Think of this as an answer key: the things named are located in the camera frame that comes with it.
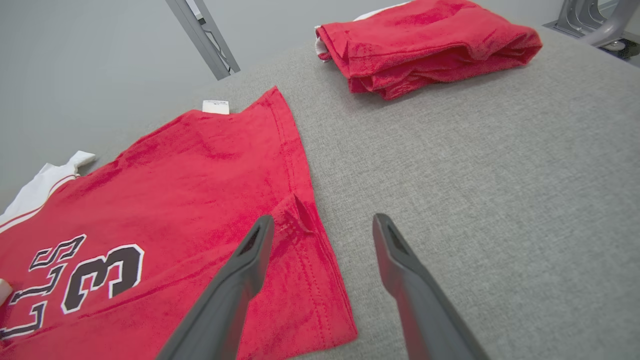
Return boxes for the grey metal swivel base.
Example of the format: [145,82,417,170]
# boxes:
[544,0,640,63]

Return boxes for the red shorts with white stripes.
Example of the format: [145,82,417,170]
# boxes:
[314,0,544,101]

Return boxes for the red white numbered jersey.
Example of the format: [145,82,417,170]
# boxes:
[0,86,359,360]

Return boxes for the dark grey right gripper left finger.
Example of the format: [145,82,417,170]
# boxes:
[156,215,275,360]

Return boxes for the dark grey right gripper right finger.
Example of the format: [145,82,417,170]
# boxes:
[372,213,491,360]

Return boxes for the grey partition post with slot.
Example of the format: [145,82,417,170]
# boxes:
[165,0,241,81]

